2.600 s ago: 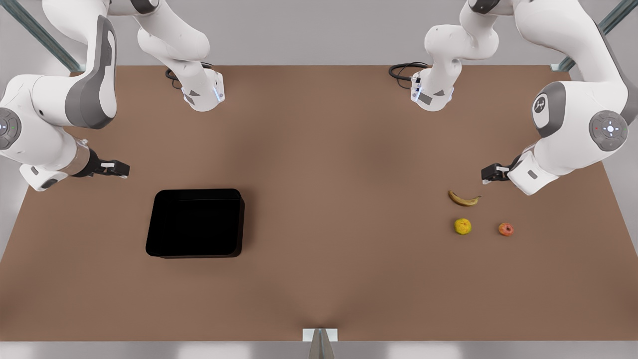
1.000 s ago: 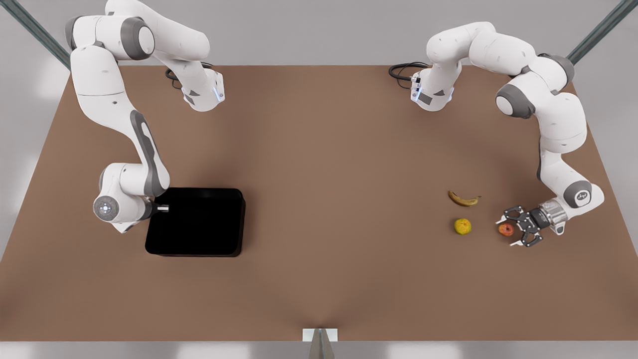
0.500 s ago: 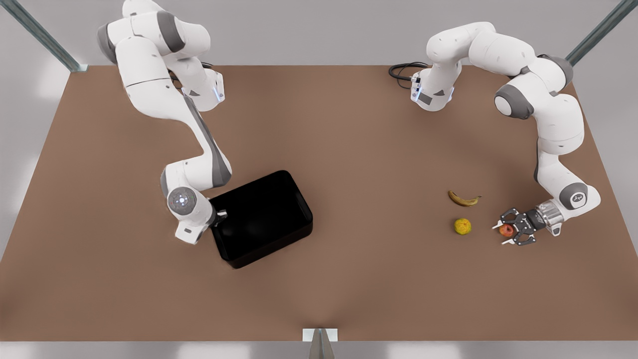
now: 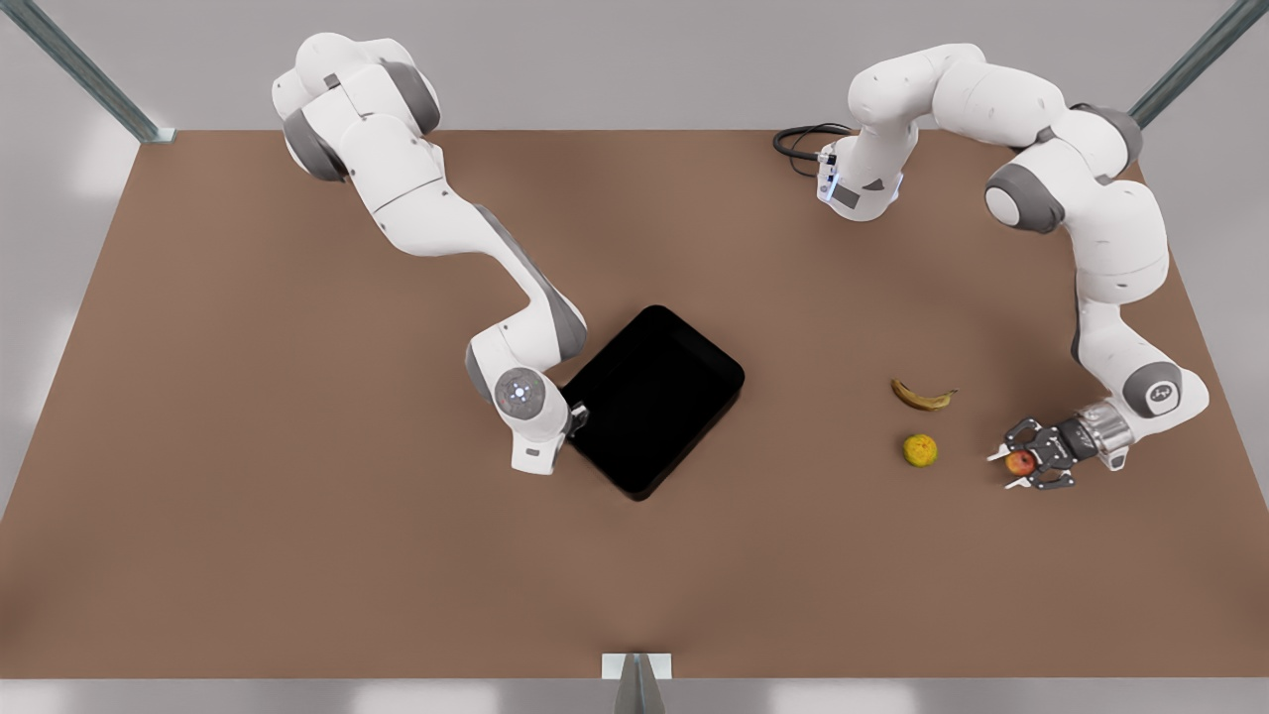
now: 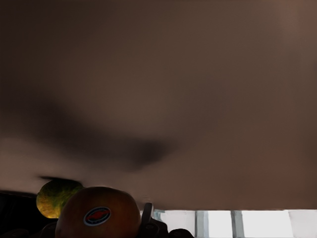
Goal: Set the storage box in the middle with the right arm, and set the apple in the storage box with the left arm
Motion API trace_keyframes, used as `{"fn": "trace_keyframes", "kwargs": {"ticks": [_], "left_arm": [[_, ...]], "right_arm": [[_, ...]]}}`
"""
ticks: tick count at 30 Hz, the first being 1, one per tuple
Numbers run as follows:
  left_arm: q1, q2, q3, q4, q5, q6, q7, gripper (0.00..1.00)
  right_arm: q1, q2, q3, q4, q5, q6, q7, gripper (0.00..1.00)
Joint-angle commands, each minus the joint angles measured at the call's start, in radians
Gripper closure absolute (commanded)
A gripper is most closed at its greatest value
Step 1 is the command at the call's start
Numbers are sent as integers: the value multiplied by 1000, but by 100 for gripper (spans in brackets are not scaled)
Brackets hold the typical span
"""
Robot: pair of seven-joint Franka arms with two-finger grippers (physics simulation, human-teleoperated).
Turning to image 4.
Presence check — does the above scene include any black storage box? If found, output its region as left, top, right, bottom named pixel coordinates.
left=559, top=304, right=747, bottom=503

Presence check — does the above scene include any yellow banana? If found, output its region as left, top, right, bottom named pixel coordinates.
left=889, top=379, right=960, bottom=413

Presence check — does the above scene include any silver frame post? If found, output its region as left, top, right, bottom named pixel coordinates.
left=1128, top=0, right=1269, bottom=130
left=0, top=0, right=176, bottom=145
left=601, top=652, right=673, bottom=714

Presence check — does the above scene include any black cable loop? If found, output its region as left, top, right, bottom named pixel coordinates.
left=771, top=122, right=855, bottom=180

